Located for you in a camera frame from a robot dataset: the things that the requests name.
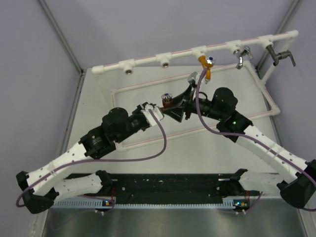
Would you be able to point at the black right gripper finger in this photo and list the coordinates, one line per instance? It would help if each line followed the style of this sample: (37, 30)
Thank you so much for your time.
(183, 99)
(177, 114)

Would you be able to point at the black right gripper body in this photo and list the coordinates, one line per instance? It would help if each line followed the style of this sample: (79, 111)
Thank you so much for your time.
(189, 106)

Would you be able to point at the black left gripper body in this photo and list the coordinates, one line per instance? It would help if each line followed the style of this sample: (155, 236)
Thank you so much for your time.
(136, 122)

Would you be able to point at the brown faucet chrome knob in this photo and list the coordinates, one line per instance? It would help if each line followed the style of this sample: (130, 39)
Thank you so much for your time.
(167, 102)

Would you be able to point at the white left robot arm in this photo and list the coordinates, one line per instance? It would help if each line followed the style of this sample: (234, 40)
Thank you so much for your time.
(51, 183)

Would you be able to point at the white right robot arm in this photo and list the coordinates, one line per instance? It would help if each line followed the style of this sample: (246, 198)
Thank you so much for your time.
(294, 179)

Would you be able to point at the orange faucet blue cap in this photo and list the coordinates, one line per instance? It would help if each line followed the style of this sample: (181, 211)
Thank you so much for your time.
(207, 64)

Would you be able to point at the chrome lever faucet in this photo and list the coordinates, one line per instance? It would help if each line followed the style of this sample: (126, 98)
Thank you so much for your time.
(240, 54)

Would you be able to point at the dark grey lever faucet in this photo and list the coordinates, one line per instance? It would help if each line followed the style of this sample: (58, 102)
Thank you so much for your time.
(276, 57)

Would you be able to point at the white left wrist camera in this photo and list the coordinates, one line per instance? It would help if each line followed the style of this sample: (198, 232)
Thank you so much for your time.
(151, 113)

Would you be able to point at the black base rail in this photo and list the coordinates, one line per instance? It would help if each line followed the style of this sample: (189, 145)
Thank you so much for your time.
(173, 188)

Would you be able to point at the white slotted cable duct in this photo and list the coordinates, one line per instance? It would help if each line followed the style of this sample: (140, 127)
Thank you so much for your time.
(85, 203)

